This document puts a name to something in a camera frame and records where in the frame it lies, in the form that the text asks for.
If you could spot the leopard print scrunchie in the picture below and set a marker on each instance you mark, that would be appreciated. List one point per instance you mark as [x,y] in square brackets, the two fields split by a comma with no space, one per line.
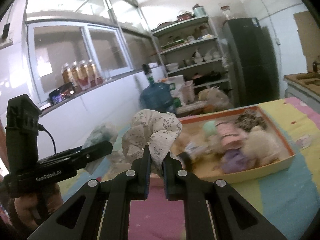
[250,119]

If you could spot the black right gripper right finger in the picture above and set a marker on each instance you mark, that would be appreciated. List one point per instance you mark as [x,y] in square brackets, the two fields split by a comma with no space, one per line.
[214,210]

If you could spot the black refrigerator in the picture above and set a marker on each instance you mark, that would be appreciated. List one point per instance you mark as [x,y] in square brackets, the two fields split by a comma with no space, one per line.
[254,62]

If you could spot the pink packaged towel roll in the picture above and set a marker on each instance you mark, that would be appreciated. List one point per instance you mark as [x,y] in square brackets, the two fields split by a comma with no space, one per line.
[231,137]

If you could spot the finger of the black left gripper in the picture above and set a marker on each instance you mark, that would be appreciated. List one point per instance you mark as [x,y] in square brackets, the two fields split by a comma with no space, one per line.
[78,160]
[62,155]

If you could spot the kitchen counter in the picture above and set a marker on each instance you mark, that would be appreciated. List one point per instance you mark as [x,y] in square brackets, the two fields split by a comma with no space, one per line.
[307,93]

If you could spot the white floral scrunchie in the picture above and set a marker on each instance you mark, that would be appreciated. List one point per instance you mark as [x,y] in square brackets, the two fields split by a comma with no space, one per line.
[156,130]

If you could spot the white plush toy pink dress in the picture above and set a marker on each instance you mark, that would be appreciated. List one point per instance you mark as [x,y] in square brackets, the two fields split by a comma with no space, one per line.
[212,147]

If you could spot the blue water jug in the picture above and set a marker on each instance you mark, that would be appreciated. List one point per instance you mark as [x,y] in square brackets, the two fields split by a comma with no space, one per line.
[157,95]

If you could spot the grey metal shelf rack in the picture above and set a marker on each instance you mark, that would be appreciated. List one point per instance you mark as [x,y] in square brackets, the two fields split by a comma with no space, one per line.
[191,48]

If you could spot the white plastic bag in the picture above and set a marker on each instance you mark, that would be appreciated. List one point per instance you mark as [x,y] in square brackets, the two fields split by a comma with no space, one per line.
[216,99]

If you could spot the person's left hand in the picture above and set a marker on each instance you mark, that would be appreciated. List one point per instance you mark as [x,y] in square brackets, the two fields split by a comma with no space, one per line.
[23,210]

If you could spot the teal enamel pot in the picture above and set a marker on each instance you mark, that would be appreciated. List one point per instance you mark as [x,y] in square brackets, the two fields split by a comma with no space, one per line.
[199,11]

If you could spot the orange rimmed cardboard tray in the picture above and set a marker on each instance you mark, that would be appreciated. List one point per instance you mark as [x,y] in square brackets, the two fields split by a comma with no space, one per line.
[208,168]

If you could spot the cardboard wall panel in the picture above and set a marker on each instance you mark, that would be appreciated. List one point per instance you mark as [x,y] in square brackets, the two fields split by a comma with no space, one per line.
[308,32]

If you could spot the mint green soft ball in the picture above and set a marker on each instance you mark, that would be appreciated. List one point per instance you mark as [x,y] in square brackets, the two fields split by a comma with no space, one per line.
[209,128]

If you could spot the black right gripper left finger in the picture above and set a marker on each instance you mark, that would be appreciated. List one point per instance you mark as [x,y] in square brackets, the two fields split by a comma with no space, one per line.
[100,210]

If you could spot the white plush toy purple dress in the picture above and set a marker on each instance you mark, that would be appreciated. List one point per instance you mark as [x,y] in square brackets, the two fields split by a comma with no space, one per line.
[260,148]

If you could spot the white sack beside jug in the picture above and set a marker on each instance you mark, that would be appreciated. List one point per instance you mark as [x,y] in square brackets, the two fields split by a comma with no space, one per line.
[176,84]

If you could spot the sliding glass window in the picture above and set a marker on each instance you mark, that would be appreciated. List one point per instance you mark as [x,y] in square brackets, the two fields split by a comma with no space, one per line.
[55,45]

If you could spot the glass jar on refrigerator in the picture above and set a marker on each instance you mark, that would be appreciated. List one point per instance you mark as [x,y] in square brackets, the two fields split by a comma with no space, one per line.
[227,13]

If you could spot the smartphone on windowsill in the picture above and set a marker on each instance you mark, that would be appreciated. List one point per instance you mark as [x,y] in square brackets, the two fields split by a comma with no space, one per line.
[62,93]

